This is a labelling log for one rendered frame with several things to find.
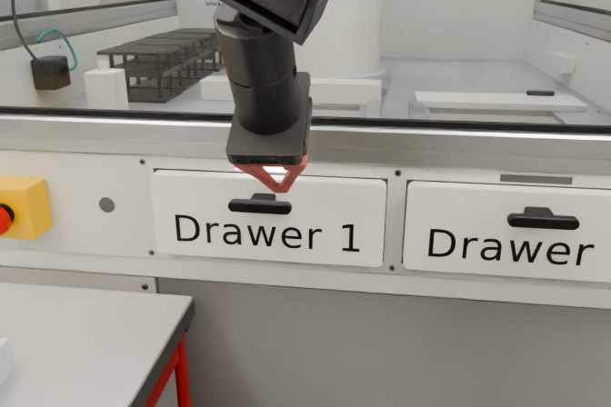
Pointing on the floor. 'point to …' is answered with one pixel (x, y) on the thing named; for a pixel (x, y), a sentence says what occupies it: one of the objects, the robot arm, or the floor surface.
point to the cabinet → (361, 333)
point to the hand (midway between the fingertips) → (281, 173)
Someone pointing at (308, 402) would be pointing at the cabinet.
